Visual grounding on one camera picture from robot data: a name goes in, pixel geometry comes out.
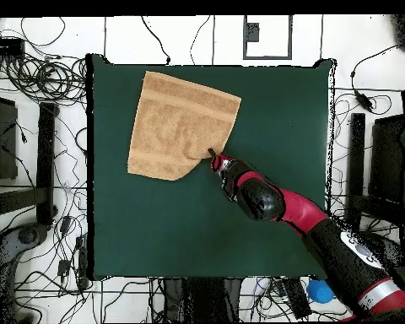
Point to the small dark square plate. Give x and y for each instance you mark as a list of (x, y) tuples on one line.
[(252, 32)]

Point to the black power strip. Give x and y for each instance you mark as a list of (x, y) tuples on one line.
[(297, 298), (82, 260)]

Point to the grey square floor frame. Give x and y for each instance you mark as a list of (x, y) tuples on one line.
[(266, 58)]

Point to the black upright stand bar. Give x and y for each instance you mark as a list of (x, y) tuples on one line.
[(356, 162), (46, 162)]

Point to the orange terry towel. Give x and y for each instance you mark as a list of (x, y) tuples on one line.
[(179, 125)]

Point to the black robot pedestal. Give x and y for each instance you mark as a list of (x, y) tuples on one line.
[(202, 300)]

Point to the blue round object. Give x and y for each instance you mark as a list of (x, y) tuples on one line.
[(320, 292)]

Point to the dark green table cloth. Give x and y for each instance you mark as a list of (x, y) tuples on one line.
[(155, 229)]

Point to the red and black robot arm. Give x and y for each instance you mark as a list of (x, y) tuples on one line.
[(300, 209)]

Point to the large black flat case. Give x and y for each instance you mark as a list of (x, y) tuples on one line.
[(1, 141), (388, 158)]

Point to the black power adapter brick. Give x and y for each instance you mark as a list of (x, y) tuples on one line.
[(65, 224), (63, 267)]

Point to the black network switch box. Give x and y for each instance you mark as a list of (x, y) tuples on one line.
[(5, 47)]

